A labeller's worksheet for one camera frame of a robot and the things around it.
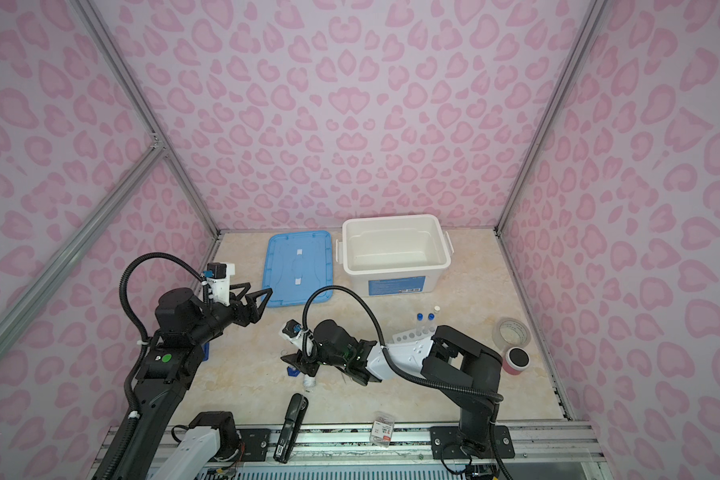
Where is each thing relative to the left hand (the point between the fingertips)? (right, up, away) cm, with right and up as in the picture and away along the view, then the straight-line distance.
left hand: (259, 284), depth 72 cm
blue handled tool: (-7, -13, -10) cm, 18 cm away
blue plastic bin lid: (-1, +4, +38) cm, 38 cm away
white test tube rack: (+39, -16, +15) cm, 45 cm away
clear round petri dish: (+70, -17, +20) cm, 75 cm away
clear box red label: (+30, -36, +2) cm, 47 cm away
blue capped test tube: (+40, -9, +6) cm, 41 cm away
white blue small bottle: (+10, -27, +10) cm, 31 cm away
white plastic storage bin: (+36, +7, +38) cm, 53 cm away
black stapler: (+7, -35, +1) cm, 36 cm away
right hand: (+6, -17, +6) cm, 19 cm away
